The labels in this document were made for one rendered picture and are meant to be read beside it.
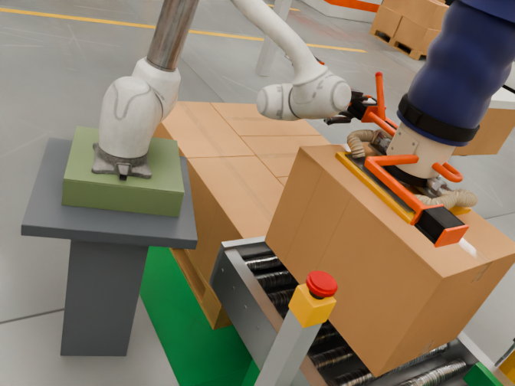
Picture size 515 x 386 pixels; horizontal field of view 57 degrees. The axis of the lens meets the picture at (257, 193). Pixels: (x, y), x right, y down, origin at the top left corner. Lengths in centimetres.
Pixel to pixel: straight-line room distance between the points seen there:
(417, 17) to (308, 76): 766
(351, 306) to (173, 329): 100
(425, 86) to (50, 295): 173
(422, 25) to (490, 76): 745
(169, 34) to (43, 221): 68
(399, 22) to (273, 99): 780
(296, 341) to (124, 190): 70
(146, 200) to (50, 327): 86
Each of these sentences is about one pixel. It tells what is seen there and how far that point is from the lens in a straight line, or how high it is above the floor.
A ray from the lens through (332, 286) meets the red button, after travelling 106.
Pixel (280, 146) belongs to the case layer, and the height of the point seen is 54.
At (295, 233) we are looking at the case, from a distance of 158.
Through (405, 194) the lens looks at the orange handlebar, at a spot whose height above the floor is 119.
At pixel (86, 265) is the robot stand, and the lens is 173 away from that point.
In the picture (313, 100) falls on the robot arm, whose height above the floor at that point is 128.
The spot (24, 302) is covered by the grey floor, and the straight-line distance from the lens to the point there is 228.
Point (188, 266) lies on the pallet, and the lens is 248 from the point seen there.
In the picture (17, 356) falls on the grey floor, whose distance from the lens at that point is 211.
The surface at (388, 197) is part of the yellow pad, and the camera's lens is 141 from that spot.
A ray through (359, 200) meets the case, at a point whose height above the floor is 106.
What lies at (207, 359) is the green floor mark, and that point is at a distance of 216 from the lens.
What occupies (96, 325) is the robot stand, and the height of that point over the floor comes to 18.
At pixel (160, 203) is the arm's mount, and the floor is 80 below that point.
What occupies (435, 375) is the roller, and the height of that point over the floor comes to 55.
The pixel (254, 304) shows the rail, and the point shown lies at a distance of 161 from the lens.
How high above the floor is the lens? 170
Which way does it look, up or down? 32 degrees down
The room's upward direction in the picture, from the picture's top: 19 degrees clockwise
